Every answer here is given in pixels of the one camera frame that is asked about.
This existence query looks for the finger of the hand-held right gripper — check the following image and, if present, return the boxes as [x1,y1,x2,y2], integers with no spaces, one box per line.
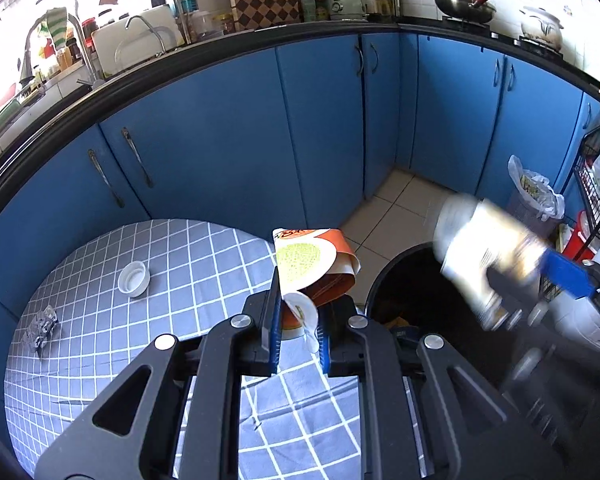
[537,250,598,303]
[485,267,546,333]

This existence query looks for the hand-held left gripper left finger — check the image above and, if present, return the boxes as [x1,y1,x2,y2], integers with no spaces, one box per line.
[32,272,283,480]

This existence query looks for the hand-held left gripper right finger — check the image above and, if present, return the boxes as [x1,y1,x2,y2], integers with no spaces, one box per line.
[316,294,566,480]

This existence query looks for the white gold packet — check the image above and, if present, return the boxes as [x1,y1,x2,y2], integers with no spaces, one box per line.
[432,194,553,332]

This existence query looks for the orange instant noodle cup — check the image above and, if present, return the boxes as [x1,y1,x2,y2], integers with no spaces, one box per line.
[271,227,361,356]

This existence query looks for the blue foil wrapper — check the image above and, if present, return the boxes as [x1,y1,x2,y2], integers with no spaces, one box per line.
[391,327,421,348]

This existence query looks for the black round trash bin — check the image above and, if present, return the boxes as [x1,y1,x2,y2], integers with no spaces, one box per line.
[364,241,548,396]

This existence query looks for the red plastic container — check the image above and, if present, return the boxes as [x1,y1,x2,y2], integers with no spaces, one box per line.
[561,210,592,261]

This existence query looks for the white appliance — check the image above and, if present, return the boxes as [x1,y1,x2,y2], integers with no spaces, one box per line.
[545,247,600,358]

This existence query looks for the grey waste bin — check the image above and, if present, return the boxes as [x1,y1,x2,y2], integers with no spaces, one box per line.
[505,187,563,246]

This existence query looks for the small bin with plastic bag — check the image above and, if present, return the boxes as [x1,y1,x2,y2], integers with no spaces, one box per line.
[507,155,566,221]

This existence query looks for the grey checked tablecloth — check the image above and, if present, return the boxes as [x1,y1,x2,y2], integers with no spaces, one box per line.
[4,219,366,480]

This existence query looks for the white bottle cap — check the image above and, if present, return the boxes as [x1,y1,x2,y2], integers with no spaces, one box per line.
[118,261,151,297]

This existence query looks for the blue kitchen cabinets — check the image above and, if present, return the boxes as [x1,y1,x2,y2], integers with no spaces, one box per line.
[0,30,600,321]

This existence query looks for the crumpled clear plastic wrapper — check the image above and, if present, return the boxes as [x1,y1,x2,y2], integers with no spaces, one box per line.
[22,308,60,348]

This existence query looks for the black gas stove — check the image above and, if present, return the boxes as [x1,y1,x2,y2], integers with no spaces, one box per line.
[440,14,568,57]

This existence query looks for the white ceramic pot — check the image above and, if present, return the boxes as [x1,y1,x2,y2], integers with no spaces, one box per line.
[519,6,565,51]

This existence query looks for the steel wok with lid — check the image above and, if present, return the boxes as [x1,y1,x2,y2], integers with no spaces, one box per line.
[432,0,498,23]

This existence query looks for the black kitchen countertop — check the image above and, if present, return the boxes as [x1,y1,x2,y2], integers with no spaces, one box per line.
[0,20,600,231]

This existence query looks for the clear plastic jar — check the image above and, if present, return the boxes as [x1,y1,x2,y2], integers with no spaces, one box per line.
[190,10,216,41]

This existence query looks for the small chrome faucet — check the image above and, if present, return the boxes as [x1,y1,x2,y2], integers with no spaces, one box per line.
[125,15,167,56]

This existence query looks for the red capped sauce bottle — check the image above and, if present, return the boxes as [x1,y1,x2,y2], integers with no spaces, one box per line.
[82,17,98,56]

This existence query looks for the tall chrome faucet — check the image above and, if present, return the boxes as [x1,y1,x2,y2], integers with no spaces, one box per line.
[20,10,106,91]

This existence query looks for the green striped cloth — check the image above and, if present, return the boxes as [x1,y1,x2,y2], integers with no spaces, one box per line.
[40,7,71,51]

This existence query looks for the black wire rack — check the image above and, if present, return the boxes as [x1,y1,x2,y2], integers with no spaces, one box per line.
[555,95,600,281]

